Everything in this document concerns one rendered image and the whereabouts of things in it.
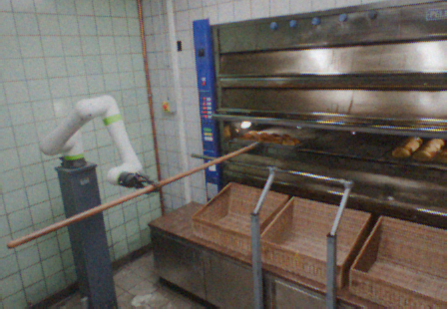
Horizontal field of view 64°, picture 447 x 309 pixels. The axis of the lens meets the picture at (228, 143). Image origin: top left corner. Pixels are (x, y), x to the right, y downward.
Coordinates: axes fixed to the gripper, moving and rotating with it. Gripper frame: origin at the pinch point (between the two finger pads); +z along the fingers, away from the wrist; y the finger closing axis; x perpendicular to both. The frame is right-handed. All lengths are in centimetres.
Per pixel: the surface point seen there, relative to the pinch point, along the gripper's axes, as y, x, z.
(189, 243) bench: 66, -48, -28
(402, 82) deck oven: -47, -100, 100
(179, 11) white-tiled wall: -104, -103, -73
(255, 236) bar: 38, -41, 38
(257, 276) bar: 65, -41, 38
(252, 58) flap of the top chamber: -64, -103, -2
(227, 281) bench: 84, -47, 9
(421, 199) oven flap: 19, -99, 114
